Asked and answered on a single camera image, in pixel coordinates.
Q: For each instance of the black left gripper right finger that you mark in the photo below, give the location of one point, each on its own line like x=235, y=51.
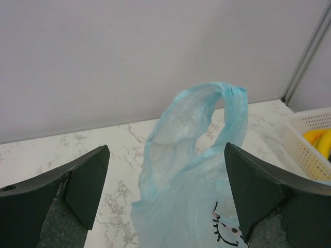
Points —
x=276, y=208

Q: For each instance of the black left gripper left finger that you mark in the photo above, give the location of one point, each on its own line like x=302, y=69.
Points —
x=56, y=208

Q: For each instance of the white plastic fruit basket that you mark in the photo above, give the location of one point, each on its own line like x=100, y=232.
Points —
x=291, y=130

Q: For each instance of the light blue plastic bag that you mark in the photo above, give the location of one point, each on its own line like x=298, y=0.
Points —
x=186, y=198

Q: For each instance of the yellow fake banana bunch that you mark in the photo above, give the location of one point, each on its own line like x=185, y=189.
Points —
x=320, y=140

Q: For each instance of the right aluminium corner post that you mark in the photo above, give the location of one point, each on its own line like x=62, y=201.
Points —
x=307, y=56

